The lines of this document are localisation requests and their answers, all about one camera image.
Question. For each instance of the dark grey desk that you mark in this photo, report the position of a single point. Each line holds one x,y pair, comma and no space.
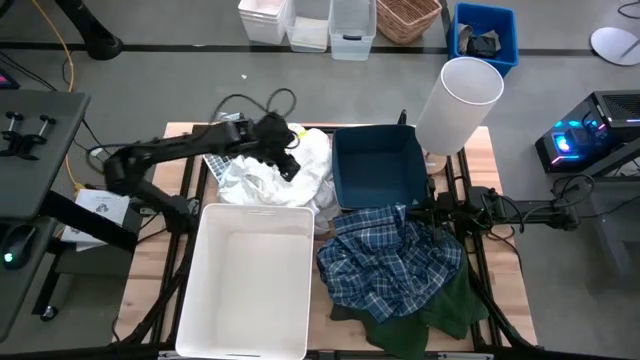
35,150

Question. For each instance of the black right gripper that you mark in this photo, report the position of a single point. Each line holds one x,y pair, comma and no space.
436,209

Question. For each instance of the black computer tower with lights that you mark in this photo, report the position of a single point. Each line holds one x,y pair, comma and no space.
585,130

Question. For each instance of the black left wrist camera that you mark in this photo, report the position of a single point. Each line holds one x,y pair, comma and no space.
274,124

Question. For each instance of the black computer mouse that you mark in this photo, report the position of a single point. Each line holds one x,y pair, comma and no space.
17,246

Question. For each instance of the blue plaid shirt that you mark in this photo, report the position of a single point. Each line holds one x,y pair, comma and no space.
385,260

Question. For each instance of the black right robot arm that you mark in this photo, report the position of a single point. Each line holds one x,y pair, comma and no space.
530,210

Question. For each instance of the round white disc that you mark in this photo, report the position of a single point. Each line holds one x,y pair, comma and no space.
612,46

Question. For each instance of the grey desk calculator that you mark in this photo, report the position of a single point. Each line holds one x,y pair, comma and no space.
216,165

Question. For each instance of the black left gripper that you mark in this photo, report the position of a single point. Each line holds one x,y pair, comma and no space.
275,146

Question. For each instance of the yellow tag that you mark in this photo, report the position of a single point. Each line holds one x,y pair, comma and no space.
300,131

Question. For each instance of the grey side table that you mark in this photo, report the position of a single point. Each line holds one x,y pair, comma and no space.
617,220

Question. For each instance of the black caster wheel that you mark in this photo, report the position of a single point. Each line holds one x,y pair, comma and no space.
48,313

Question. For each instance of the dark green garment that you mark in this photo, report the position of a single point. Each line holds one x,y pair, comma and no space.
450,310

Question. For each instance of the clear box with black latch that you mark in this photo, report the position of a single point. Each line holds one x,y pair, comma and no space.
352,30

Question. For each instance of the wicker basket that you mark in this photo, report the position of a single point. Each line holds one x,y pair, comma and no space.
407,17

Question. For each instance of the clear plastic storage box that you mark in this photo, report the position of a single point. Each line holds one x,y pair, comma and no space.
307,30

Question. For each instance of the white box with recycling print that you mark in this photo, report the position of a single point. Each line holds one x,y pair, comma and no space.
100,205

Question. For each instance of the white storage box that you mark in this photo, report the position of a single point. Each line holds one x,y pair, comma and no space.
262,20

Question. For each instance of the blue plastic crate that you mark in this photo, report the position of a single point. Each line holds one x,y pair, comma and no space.
505,30

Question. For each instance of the black stand leg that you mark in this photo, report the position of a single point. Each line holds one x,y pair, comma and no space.
92,35

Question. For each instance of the white cylindrical lamp shade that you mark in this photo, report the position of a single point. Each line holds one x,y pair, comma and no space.
452,107

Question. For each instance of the round wooden lamp base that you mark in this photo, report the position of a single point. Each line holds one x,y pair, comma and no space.
434,162

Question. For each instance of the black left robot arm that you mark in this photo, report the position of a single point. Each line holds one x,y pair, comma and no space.
170,145

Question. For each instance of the dark clothes in crate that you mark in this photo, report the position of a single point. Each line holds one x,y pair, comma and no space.
480,44

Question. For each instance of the white plastic bin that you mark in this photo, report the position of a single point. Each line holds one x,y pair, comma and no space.
245,280

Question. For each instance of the dark blue plastic bin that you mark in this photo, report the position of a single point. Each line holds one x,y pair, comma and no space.
380,170

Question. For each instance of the black desk clamp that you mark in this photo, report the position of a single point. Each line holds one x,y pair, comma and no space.
22,137

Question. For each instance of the dark grey garment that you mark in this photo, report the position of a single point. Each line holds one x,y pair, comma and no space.
342,314

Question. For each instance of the black aluminium table frame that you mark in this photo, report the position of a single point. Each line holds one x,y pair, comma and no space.
192,175

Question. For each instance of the white cloth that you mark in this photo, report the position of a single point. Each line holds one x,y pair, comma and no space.
265,185

